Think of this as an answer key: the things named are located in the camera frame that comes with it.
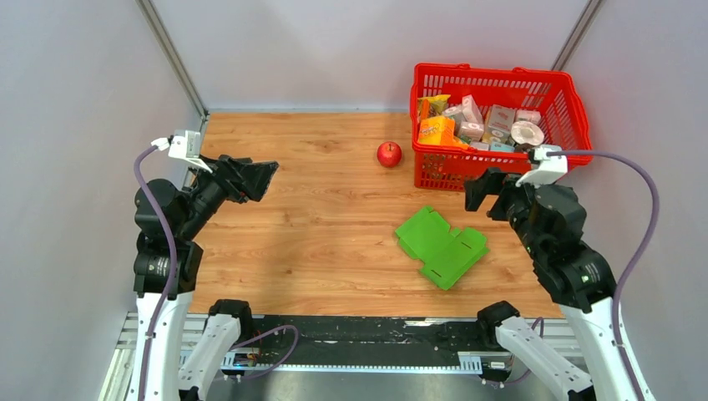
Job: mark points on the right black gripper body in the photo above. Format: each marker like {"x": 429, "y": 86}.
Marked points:
{"x": 512, "y": 202}

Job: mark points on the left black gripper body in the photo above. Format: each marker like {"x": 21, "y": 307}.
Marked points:
{"x": 215, "y": 187}

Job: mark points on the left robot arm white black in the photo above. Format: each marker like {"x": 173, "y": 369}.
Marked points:
{"x": 165, "y": 274}

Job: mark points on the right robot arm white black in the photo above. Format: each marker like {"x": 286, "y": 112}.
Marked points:
{"x": 549, "y": 221}

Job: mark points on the pink box in basket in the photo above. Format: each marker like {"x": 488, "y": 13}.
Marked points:
{"x": 470, "y": 130}

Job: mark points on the orange snack box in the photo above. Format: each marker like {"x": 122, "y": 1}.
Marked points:
{"x": 439, "y": 130}

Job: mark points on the white red box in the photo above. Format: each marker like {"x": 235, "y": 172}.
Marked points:
{"x": 499, "y": 122}

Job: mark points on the small pink white box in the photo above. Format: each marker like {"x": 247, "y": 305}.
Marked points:
{"x": 527, "y": 115}

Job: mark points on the pink white carton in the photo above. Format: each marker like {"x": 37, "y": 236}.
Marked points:
{"x": 471, "y": 111}

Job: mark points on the red apple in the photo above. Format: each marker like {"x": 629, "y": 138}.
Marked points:
{"x": 389, "y": 154}

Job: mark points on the yellow snack bag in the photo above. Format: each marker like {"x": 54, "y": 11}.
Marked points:
{"x": 431, "y": 106}

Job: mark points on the red plastic basket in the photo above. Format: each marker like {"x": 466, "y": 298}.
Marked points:
{"x": 551, "y": 93}

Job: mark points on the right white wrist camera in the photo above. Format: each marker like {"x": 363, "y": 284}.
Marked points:
{"x": 546, "y": 168}

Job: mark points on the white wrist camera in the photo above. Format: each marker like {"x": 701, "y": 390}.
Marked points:
{"x": 546, "y": 168}
{"x": 184, "y": 145}

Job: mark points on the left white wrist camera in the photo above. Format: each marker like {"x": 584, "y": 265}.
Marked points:
{"x": 184, "y": 145}

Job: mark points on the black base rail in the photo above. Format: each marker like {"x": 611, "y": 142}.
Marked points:
{"x": 345, "y": 343}

